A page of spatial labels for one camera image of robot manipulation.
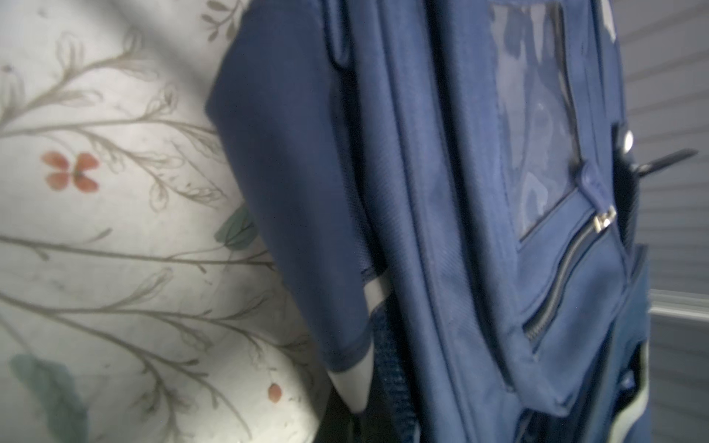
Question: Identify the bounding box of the navy blue student backpack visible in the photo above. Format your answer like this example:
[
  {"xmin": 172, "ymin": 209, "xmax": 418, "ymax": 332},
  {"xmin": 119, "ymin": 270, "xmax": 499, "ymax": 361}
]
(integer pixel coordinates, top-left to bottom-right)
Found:
[{"xmin": 204, "ymin": 0, "xmax": 699, "ymax": 443}]

